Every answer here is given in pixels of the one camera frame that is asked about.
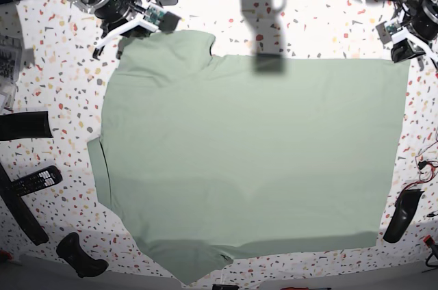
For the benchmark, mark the black curved handle right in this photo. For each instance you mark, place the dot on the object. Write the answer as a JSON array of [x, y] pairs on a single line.
[[405, 209]]

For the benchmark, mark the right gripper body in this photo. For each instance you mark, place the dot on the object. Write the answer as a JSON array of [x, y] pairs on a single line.
[[152, 17]]

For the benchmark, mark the long black bar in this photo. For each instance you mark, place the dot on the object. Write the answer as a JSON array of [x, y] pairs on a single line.
[[21, 213]]

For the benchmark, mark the light green T-shirt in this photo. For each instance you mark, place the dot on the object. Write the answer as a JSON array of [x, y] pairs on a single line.
[[209, 159]]

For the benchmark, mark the black cylindrical sleeve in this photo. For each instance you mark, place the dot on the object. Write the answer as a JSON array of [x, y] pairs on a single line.
[[32, 124]]

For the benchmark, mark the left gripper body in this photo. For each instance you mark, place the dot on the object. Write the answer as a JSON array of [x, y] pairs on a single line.
[[406, 45]]

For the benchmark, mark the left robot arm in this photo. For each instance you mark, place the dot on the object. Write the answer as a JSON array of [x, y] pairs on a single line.
[[421, 15]]

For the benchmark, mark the black remote control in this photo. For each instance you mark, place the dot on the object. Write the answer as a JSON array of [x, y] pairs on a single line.
[[42, 179]]

